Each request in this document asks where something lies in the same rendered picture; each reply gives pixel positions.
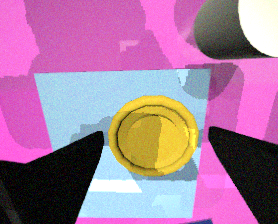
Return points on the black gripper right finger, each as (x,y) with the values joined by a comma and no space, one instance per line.
(252,165)

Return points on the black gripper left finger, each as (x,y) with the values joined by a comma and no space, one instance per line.
(52,188)

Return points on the light blue square mat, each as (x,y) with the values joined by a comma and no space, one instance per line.
(77,104)

